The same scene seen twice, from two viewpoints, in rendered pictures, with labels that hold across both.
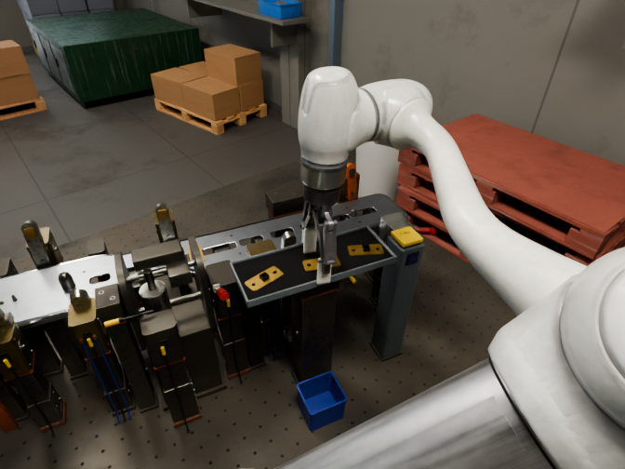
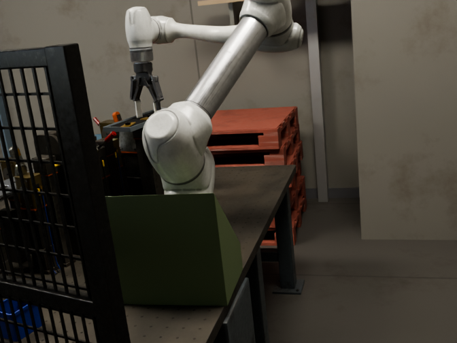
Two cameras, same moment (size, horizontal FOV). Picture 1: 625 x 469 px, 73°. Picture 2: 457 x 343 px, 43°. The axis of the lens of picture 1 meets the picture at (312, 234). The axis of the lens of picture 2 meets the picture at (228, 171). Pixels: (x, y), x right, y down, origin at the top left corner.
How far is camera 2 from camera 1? 1.75 m
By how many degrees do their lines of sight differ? 36
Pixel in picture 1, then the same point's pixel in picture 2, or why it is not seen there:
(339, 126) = (148, 26)
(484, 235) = (223, 28)
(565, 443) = (258, 12)
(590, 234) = (269, 133)
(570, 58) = (205, 57)
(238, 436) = not seen: hidden behind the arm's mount
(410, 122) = (172, 25)
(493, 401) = (245, 18)
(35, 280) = not seen: outside the picture
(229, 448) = not seen: hidden behind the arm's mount
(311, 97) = (133, 16)
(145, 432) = (79, 269)
